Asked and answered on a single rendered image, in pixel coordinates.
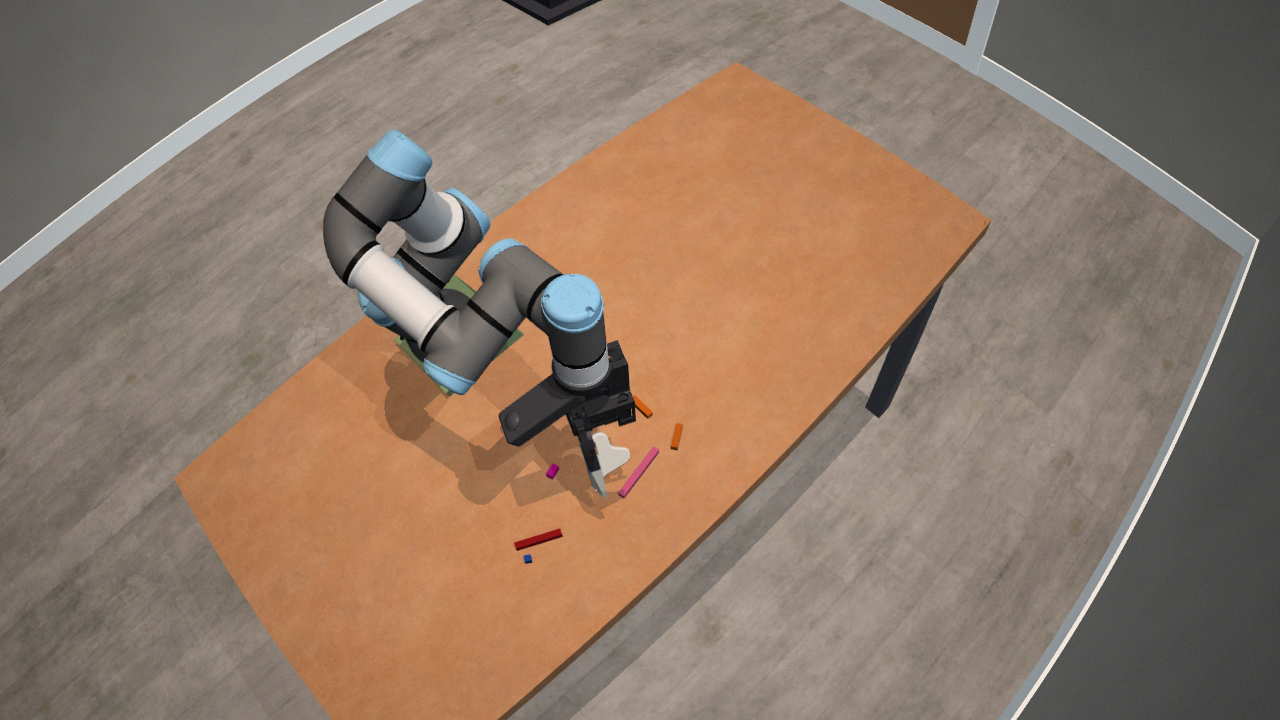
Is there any pink rod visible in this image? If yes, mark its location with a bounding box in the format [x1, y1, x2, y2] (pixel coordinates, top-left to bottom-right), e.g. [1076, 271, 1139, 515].
[618, 447, 659, 498]

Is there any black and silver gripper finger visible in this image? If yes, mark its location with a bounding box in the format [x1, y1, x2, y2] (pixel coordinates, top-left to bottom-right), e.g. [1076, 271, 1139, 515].
[576, 427, 631, 498]

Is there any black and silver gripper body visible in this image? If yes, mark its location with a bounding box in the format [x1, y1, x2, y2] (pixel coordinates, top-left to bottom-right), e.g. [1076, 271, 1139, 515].
[550, 340, 636, 436]

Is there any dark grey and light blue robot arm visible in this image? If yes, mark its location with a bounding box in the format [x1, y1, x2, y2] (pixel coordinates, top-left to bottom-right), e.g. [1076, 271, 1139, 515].
[323, 129, 609, 446]

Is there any red rod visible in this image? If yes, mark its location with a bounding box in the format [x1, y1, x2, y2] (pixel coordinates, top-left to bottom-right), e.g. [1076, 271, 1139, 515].
[515, 529, 563, 551]

